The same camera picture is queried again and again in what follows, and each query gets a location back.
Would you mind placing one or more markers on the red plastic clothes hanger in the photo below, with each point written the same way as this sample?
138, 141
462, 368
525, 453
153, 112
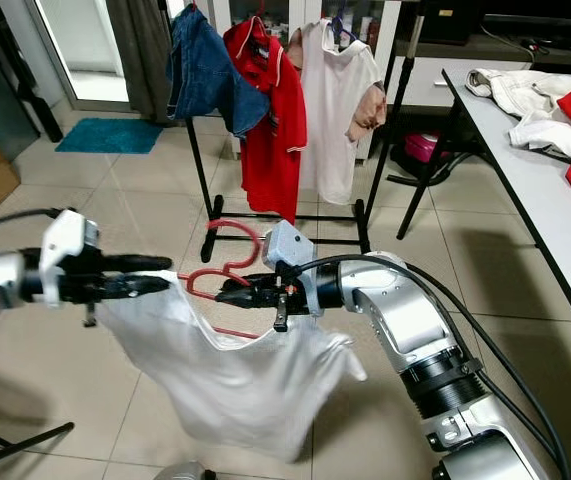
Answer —
259, 242

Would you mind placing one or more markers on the plain white shirt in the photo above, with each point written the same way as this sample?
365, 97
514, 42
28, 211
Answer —
225, 390

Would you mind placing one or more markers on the red polo shirt white trim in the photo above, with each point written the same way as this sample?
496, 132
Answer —
270, 150

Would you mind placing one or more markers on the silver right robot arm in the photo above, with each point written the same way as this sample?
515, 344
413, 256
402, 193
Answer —
410, 320

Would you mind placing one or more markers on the blue plastic clothes hanger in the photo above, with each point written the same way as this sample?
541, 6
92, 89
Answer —
340, 28

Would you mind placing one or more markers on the chrome and black clothes rack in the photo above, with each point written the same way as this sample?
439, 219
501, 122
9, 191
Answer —
210, 245

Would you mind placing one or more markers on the teal floor mat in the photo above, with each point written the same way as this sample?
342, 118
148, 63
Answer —
105, 135

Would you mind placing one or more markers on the silver robot leg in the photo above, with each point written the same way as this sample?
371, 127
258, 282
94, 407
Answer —
181, 472

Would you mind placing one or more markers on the white shirt with peach sleeves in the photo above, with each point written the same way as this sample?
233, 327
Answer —
330, 120

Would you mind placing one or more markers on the blue denim garment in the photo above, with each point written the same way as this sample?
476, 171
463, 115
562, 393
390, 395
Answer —
210, 80

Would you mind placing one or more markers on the grey flat panel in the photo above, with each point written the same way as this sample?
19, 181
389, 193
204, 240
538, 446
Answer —
5, 105

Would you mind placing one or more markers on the dark grey curtain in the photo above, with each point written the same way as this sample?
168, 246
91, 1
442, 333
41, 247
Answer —
140, 60

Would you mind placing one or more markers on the magenta canister vacuum cleaner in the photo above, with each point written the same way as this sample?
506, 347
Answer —
422, 147

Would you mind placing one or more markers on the white framed glass door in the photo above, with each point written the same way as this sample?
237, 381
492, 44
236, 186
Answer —
80, 50

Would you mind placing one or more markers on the low white drawer cabinet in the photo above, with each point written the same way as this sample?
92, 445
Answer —
440, 80

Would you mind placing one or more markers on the white glass door cabinet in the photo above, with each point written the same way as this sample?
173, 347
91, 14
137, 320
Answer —
390, 25

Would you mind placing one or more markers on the cream jacket with stitched seams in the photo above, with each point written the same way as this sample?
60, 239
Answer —
525, 110

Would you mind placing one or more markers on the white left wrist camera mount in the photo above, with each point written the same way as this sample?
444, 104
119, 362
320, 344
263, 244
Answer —
60, 245

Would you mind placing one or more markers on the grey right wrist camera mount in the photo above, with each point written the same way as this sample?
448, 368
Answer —
290, 245

